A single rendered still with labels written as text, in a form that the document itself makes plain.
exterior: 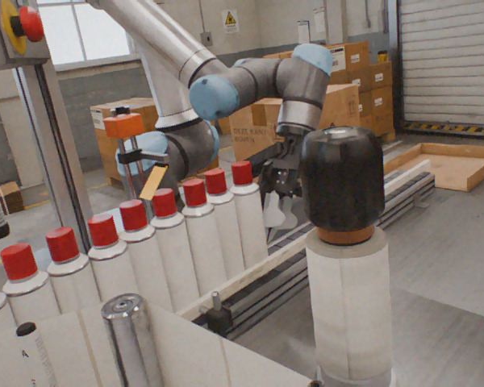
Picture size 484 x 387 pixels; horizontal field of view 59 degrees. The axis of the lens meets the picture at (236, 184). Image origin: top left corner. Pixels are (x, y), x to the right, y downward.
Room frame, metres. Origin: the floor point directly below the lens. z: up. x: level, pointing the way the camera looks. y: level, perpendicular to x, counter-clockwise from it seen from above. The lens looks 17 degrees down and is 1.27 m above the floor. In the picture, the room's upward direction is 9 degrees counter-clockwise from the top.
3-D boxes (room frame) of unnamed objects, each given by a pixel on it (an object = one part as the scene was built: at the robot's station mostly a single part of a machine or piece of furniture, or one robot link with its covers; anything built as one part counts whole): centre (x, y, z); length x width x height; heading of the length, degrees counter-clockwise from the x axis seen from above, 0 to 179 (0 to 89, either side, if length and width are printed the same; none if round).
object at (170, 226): (0.60, 0.11, 0.98); 0.05 x 0.05 x 0.20
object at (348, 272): (0.41, -0.11, 1.03); 0.09 x 0.09 x 0.30
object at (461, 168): (1.22, -0.62, 0.85); 0.30 x 0.26 x 0.04; 131
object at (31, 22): (0.52, 0.20, 1.32); 0.04 x 0.03 x 0.04; 6
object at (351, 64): (4.77, -1.17, 0.57); 1.20 x 0.85 x 1.14; 125
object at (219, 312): (0.53, 0.05, 0.89); 0.03 x 0.03 x 0.12; 41
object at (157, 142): (0.93, 0.19, 1.05); 0.13 x 0.12 x 0.14; 141
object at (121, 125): (0.64, 0.14, 1.05); 0.10 x 0.04 x 0.33; 41
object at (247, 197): (0.70, -0.01, 0.98); 0.05 x 0.05 x 0.20
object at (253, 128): (1.25, -0.20, 0.99); 0.30 x 0.24 x 0.27; 132
